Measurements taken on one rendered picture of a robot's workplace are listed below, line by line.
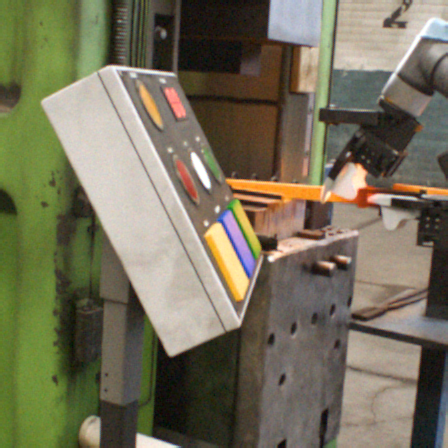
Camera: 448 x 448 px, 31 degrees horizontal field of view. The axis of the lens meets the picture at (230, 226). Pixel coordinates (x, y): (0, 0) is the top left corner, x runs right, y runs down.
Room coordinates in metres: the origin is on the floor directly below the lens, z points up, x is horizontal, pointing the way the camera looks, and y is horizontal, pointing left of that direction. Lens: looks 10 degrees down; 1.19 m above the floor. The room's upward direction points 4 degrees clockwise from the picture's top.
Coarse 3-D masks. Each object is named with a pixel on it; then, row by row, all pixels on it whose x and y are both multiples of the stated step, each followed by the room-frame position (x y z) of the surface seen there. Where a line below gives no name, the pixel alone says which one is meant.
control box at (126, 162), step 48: (96, 96) 0.78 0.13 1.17; (96, 144) 0.78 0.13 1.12; (144, 144) 0.78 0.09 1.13; (192, 144) 0.99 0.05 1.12; (96, 192) 0.78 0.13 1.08; (144, 192) 0.77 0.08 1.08; (144, 240) 0.77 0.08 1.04; (192, 240) 0.77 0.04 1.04; (144, 288) 0.77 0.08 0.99; (192, 288) 0.77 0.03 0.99; (192, 336) 0.77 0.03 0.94
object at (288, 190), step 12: (228, 180) 1.55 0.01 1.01; (240, 180) 1.56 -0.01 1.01; (276, 192) 1.49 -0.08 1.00; (288, 192) 1.48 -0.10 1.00; (300, 192) 1.47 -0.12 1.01; (312, 192) 1.46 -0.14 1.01; (360, 192) 1.40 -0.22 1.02; (372, 192) 1.40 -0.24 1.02; (384, 192) 1.39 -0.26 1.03; (396, 192) 1.38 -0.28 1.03; (408, 192) 1.37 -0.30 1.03; (420, 192) 1.37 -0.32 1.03; (360, 204) 1.40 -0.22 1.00; (372, 204) 1.40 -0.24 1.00
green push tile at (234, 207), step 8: (232, 208) 1.00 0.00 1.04; (240, 208) 1.06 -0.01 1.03; (240, 216) 1.02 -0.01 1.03; (240, 224) 1.00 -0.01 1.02; (248, 224) 1.06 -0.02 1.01; (248, 232) 1.03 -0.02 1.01; (248, 240) 1.00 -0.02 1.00; (256, 240) 1.06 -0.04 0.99; (248, 248) 1.00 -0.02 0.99; (256, 248) 1.03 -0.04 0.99; (256, 256) 1.00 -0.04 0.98
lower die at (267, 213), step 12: (240, 192) 1.52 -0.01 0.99; (252, 192) 1.50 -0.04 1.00; (264, 192) 1.49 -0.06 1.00; (240, 204) 1.45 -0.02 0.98; (252, 204) 1.44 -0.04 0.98; (264, 204) 1.43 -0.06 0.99; (276, 204) 1.46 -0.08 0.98; (288, 204) 1.50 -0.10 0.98; (300, 204) 1.54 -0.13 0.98; (252, 216) 1.39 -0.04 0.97; (264, 216) 1.42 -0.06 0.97; (276, 216) 1.46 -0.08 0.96; (288, 216) 1.50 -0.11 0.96; (300, 216) 1.55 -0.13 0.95; (252, 228) 1.39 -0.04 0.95; (264, 228) 1.42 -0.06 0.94; (276, 228) 1.46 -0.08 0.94; (288, 228) 1.51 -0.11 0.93; (300, 228) 1.55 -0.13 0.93
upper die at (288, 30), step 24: (192, 0) 1.47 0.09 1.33; (216, 0) 1.44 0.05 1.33; (240, 0) 1.42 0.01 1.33; (264, 0) 1.39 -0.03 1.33; (288, 0) 1.44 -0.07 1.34; (312, 0) 1.52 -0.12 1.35; (192, 24) 1.47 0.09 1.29; (216, 24) 1.44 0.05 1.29; (240, 24) 1.42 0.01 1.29; (264, 24) 1.39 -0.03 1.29; (288, 24) 1.45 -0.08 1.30; (312, 24) 1.53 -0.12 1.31
